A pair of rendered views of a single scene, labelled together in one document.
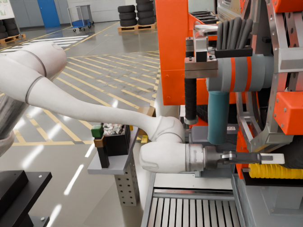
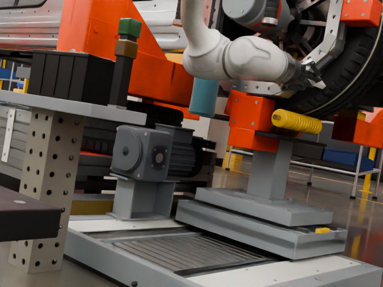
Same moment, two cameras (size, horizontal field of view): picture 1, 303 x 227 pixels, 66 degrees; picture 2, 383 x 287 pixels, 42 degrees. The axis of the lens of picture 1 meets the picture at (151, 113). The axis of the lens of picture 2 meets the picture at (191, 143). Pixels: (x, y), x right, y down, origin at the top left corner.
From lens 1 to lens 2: 1.35 m
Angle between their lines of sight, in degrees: 62
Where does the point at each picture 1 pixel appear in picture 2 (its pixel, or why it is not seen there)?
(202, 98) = (131, 82)
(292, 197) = (281, 180)
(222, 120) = not seen: hidden behind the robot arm
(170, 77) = (100, 33)
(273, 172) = (298, 117)
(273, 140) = (337, 46)
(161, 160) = (272, 49)
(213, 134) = (207, 99)
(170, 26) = not seen: outside the picture
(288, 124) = (371, 9)
